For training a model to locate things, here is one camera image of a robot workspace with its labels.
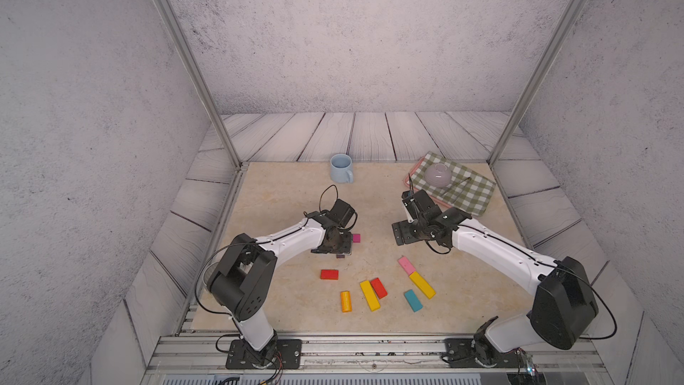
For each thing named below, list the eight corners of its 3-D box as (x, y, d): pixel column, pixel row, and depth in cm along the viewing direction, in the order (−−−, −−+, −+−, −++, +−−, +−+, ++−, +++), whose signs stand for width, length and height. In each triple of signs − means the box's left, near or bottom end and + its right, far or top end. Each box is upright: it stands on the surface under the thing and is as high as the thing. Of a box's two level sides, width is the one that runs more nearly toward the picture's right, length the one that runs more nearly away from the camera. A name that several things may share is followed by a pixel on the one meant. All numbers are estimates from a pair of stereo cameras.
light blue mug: (330, 186, 114) (329, 174, 109) (331, 165, 122) (330, 153, 117) (353, 185, 114) (353, 174, 109) (353, 165, 122) (353, 153, 117)
